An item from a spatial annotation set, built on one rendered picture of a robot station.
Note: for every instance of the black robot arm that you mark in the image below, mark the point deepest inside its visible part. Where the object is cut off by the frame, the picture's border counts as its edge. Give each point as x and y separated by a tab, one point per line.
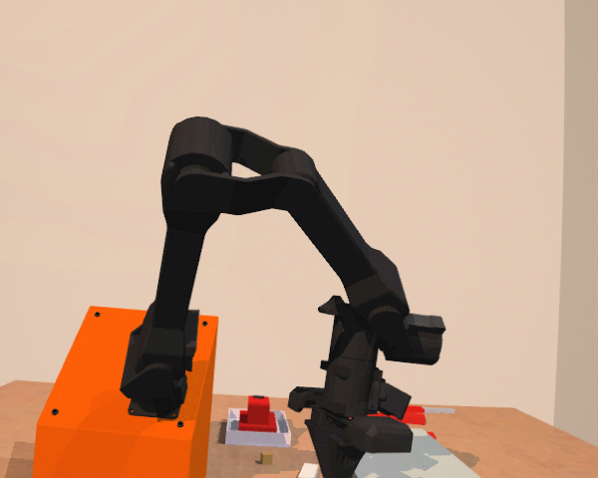
196	186

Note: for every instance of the small white rectangular block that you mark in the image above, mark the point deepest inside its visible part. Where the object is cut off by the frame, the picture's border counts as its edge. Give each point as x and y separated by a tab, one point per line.
309	470

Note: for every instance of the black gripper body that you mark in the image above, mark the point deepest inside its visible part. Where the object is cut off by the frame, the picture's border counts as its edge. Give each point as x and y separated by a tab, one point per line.
346	393

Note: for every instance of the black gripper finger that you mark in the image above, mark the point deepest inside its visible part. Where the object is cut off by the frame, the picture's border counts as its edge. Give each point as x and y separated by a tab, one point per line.
344	457
319	436

